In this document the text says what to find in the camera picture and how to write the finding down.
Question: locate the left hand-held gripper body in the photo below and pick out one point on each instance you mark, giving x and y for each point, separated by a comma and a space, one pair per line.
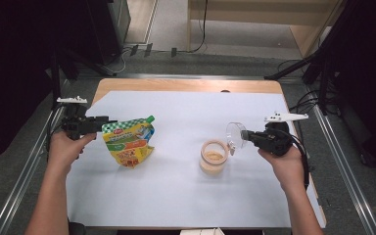
76, 125

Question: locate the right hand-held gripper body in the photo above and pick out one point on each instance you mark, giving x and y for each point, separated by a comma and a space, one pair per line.
274, 142

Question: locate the yellow green spouted seasoning pouch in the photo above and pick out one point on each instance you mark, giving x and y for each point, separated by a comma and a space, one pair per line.
127, 143

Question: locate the glass jar with beige lid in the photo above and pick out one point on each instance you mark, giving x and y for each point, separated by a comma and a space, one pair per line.
209, 168

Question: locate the person's left hand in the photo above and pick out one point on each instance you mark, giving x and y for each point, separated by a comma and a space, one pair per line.
63, 151

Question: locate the person's right hand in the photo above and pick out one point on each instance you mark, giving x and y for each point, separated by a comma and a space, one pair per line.
287, 169

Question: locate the black metal stand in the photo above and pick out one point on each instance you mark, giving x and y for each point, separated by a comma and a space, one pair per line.
55, 81

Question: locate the black tripod stand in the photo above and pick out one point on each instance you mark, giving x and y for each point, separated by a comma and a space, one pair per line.
290, 68

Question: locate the dark curtain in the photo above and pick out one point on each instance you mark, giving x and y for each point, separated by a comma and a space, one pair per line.
13, 65
372, 65

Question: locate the black cabinet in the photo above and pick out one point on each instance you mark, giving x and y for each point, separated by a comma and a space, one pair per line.
104, 29

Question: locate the white paper sheet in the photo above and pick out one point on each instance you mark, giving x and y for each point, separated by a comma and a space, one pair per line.
176, 196

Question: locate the light wooden shelf unit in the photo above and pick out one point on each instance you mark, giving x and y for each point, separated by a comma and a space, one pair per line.
248, 16

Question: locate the long metal floor rail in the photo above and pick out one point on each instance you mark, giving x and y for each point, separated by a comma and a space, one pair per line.
23, 176
346, 163

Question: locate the small black floor bracket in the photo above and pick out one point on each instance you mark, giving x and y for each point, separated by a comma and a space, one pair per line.
148, 49
133, 49
173, 52

